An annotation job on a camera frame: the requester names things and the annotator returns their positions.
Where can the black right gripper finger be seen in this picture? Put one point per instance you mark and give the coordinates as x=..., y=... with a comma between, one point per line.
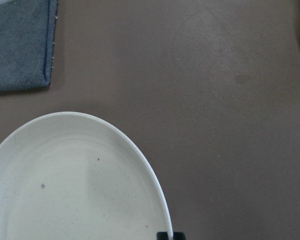
x=176, y=236

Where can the cream round plate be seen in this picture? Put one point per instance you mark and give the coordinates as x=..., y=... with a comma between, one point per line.
x=74, y=176

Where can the grey folded cloth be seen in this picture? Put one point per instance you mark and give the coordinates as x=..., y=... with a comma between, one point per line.
x=27, y=32

